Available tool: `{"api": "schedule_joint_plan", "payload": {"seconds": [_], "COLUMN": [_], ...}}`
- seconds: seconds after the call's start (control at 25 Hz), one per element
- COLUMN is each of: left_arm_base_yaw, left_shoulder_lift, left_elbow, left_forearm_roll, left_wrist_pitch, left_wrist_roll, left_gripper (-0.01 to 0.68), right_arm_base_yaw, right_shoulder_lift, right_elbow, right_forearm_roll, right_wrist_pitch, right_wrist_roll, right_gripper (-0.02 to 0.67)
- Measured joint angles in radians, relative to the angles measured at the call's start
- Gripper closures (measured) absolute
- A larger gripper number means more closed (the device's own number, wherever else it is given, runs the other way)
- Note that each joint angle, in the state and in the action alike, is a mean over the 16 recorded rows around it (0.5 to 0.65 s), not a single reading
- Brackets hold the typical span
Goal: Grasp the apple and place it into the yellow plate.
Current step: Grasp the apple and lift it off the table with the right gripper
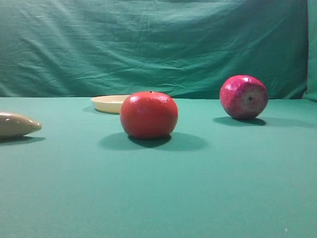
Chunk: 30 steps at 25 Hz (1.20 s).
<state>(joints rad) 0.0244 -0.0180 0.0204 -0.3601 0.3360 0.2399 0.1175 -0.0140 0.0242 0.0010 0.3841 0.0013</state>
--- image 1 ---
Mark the pink red apple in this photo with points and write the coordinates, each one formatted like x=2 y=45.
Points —
x=243 y=97

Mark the yellow plate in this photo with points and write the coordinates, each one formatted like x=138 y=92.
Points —
x=109 y=104

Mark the red orange tomato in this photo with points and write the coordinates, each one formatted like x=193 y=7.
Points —
x=149 y=115

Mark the green table cloth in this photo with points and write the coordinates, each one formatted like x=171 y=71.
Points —
x=81 y=176

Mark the green backdrop cloth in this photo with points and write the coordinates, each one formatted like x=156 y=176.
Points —
x=184 y=48

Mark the beige banana tip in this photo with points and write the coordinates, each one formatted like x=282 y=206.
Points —
x=14 y=125

